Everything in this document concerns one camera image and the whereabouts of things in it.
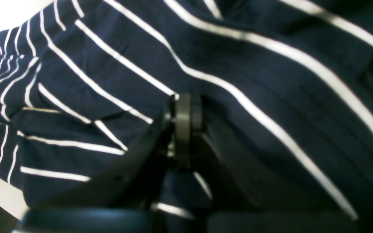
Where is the navy white striped t-shirt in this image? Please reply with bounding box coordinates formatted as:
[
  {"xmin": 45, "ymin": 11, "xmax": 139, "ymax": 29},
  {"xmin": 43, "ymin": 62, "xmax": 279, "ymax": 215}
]
[{"xmin": 0, "ymin": 0, "xmax": 373, "ymax": 233}]

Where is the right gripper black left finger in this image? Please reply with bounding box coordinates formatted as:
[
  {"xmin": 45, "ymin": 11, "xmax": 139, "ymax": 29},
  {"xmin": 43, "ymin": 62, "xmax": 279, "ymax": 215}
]
[{"xmin": 14, "ymin": 94, "xmax": 190, "ymax": 233}]

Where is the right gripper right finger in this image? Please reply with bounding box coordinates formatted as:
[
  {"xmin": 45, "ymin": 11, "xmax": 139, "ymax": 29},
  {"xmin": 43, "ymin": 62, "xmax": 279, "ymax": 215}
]
[{"xmin": 190, "ymin": 95, "xmax": 373, "ymax": 233}]

